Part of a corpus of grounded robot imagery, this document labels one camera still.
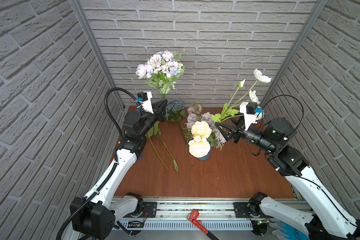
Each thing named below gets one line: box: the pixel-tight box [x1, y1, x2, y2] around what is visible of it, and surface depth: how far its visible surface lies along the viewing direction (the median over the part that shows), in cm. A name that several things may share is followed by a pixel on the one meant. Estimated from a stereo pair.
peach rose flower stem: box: [188, 121, 212, 158], surface depth 54 cm
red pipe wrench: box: [186, 209, 219, 240], surface depth 71 cm
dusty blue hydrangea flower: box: [165, 100, 188, 141], surface depth 110 cm
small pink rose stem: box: [187, 102, 202, 114], surface depth 116 cm
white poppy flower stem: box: [212, 68, 272, 123], surface depth 54 cm
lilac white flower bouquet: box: [135, 50, 185, 100], surface depth 55 cm
